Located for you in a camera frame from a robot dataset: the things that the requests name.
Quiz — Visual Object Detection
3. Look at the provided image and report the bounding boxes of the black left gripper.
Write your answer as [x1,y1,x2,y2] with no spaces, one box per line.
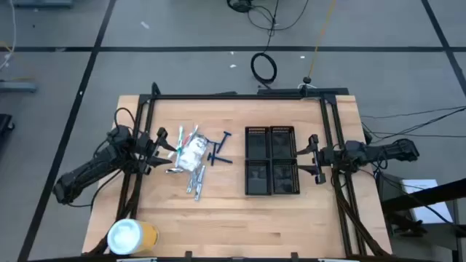
[134,127,178,176]

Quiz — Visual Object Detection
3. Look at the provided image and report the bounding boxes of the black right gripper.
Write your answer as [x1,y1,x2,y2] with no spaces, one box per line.
[296,133,352,185]

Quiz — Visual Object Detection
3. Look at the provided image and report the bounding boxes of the green toothbrush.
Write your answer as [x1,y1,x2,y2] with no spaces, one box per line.
[175,125,185,158]

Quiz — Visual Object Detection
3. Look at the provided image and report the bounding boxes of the white plastic pouch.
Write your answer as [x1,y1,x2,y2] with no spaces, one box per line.
[176,147,202,171]
[186,135,210,156]

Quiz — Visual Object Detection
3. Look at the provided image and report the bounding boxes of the red toothbrush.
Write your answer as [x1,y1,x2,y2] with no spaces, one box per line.
[183,124,200,147]

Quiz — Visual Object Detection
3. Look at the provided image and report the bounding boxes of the black slotted plastic basket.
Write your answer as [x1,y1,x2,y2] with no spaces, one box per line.
[271,158,301,195]
[245,126,272,160]
[269,125,296,160]
[244,159,273,197]

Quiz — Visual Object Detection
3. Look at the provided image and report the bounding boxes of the yellow cylinder with white lid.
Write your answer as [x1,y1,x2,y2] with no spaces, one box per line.
[106,218,160,256]

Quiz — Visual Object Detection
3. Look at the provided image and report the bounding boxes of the black side beam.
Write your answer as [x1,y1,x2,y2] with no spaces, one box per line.
[380,177,466,214]

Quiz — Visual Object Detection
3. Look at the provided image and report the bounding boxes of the black floor device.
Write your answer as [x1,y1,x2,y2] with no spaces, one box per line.
[227,0,253,13]

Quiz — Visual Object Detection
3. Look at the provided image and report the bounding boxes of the black aluminium table frame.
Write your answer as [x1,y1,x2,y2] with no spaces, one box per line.
[87,82,394,260]

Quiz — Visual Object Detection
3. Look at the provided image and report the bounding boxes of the black cable with coil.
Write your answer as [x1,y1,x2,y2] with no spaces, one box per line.
[250,0,280,90]

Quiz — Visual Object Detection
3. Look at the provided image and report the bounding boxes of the thin black floor cable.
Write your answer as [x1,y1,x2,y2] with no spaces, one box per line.
[363,108,466,143]
[360,105,466,120]

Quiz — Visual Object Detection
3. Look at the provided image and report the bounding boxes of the yellow hanging cable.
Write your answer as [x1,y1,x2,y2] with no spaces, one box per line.
[307,0,338,79]

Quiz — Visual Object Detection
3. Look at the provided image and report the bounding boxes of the black looping floor cable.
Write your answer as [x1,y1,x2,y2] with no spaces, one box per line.
[247,0,310,32]

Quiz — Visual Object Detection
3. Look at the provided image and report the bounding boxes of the white floor cable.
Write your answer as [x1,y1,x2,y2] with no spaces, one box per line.
[0,0,17,71]

